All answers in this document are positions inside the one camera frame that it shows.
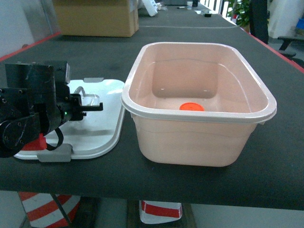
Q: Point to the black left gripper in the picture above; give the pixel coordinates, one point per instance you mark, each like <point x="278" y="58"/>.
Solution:
<point x="37" y="101"/>

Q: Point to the black table mat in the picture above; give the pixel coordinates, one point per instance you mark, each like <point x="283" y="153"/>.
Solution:
<point x="269" y="173"/>

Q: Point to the pink plastic storage box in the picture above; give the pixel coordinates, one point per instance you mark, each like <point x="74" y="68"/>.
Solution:
<point x="216" y="76"/>

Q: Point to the orange cylindrical capacitor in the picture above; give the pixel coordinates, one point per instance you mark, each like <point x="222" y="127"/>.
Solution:
<point x="191" y="106"/>

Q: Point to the white box lid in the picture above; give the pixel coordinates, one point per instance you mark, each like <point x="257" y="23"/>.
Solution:
<point x="98" y="132"/>

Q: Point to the black office chair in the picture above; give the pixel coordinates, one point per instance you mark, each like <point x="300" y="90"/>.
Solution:
<point x="277" y="19"/>

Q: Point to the red white traffic cone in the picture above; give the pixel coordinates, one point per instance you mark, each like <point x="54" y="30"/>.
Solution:
<point x="44" y="210"/>

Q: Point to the cardboard box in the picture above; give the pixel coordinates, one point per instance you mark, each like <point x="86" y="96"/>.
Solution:
<point x="97" y="18"/>

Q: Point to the green potted plant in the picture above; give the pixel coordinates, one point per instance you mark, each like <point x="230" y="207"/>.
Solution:
<point x="239" y="10"/>

